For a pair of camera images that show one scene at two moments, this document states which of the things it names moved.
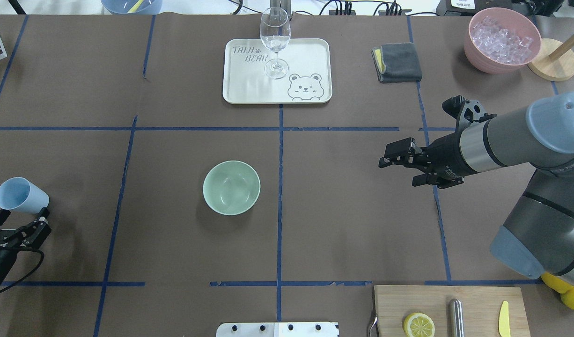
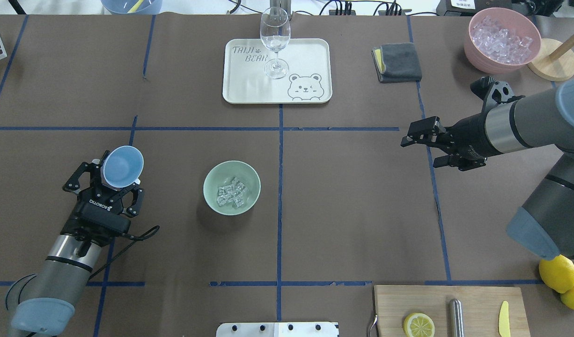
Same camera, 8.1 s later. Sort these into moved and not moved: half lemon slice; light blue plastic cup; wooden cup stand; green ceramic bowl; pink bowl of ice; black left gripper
Moved: light blue plastic cup; black left gripper
Not moved: wooden cup stand; half lemon slice; green ceramic bowl; pink bowl of ice
